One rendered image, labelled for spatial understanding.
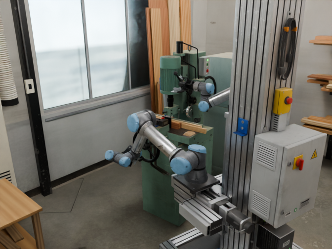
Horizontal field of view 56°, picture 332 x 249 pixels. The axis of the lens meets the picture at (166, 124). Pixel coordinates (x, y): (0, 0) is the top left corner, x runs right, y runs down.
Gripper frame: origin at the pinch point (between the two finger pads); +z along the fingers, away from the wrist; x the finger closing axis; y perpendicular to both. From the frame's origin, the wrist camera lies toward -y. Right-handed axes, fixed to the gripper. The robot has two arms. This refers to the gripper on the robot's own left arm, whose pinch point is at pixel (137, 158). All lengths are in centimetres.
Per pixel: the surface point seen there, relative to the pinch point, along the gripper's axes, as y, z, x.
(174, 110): -49, 20, 4
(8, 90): -14, -62, -111
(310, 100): -138, 230, 63
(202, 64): -96, 24, 13
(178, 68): -81, 0, 7
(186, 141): -27.6, 12.7, 31.7
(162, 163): -1.4, 26.3, 8.3
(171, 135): -27.8, 12.2, 16.2
